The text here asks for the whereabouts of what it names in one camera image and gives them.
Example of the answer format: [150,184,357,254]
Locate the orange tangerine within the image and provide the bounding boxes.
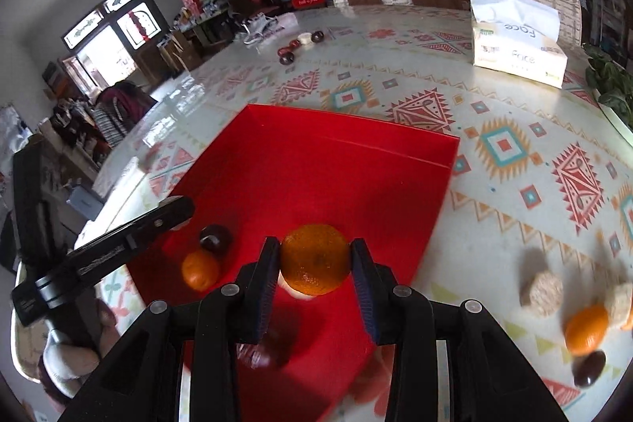
[181,250,221,292]
[280,224,351,297]

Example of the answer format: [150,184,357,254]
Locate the beige rice cake puff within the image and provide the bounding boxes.
[520,270,563,318]

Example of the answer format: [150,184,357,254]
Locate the yellow-orange tangerine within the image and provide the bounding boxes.
[564,304,609,357]

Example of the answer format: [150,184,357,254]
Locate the pale rice cake puff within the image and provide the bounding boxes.
[604,283,632,329]

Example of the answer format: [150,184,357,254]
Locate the large red jujube date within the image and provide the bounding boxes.
[572,350,606,389]

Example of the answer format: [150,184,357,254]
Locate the red tray box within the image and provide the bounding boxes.
[129,105,459,421]

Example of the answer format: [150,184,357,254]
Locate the white plate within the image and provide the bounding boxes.
[592,89,633,147]

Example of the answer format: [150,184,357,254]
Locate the green spinach leaves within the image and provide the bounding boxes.
[584,45,633,129]

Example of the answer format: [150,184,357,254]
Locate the small dark snacks cluster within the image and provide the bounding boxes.
[277,30,325,66]

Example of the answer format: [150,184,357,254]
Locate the white tissue box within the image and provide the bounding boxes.
[470,0,568,89]

